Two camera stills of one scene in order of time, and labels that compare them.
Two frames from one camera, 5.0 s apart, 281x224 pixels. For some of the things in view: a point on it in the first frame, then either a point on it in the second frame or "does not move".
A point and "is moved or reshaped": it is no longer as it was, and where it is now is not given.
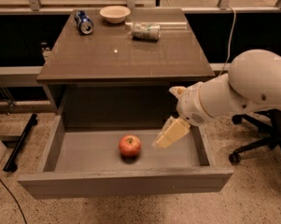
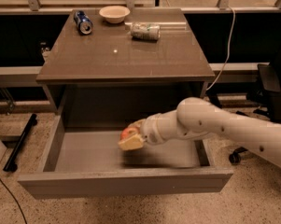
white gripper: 190,105 → 150,129
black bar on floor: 9,165 does not move
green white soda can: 146,32 does not move
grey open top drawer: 109,161 does not move
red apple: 130,145 is moved or reshaped
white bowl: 115,14 does not move
